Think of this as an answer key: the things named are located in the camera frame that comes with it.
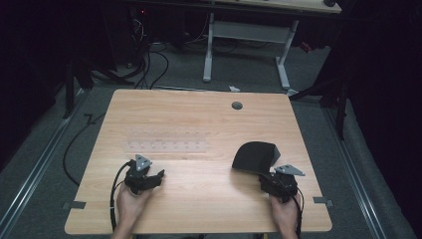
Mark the white-legged wooden desk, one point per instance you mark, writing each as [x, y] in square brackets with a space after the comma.
[252, 31]

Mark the small red object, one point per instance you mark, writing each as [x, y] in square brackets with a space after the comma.
[306, 47]

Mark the black metal stand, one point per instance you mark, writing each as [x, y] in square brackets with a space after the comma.
[331, 96]
[78, 79]

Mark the person's left hand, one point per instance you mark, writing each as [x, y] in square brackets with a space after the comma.
[129, 207]

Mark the clear plastic rack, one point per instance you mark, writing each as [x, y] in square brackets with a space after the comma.
[167, 141]

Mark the black computer mouse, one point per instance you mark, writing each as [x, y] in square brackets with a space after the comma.
[329, 2]

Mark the person's right hand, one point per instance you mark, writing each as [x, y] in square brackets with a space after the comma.
[287, 212]

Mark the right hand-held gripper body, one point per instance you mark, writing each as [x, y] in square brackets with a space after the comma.
[283, 186]

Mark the grey round table grommet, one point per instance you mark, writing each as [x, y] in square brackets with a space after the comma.
[237, 106]

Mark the white paper scrap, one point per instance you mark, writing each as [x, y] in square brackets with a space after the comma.
[234, 88]

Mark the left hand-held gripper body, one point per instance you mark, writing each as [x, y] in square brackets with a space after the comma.
[137, 176]

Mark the metal floor rail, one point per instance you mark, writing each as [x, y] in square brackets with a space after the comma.
[40, 156]
[356, 172]

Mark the grey tape piece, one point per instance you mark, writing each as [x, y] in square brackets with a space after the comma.
[74, 205]
[322, 200]

